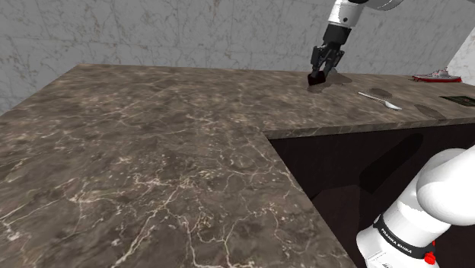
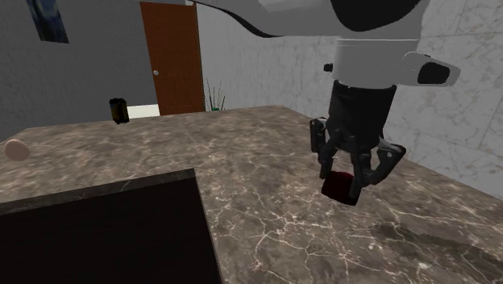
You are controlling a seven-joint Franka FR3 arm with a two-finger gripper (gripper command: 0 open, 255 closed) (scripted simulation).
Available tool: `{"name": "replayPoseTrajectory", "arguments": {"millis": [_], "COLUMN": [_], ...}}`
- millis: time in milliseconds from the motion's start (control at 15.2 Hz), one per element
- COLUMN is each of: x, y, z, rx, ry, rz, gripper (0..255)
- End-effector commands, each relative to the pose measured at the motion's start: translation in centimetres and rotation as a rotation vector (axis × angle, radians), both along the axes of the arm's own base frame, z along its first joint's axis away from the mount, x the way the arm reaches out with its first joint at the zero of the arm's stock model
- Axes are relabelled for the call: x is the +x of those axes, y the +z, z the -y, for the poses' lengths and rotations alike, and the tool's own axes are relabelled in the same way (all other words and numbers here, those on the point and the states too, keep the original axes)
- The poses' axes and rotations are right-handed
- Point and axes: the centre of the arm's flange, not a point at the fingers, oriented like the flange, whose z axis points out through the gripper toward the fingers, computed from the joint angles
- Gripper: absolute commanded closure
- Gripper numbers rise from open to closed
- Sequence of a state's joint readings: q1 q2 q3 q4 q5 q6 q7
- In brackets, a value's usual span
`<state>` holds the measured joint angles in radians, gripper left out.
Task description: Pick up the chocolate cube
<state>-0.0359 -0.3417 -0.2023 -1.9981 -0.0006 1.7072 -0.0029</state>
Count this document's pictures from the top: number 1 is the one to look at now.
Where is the dark red small box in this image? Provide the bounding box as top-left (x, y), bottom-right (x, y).
top-left (307, 71), bottom-right (327, 87)

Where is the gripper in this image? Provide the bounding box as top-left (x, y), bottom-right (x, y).
top-left (310, 23), bottom-right (352, 78)

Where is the dark green flat book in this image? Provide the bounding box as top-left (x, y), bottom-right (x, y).
top-left (438, 95), bottom-right (475, 108)

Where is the silver spoon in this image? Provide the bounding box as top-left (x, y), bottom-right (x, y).
top-left (357, 91), bottom-right (403, 111)

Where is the red and grey toy ship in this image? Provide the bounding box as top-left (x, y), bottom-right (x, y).
top-left (411, 68), bottom-right (463, 83)

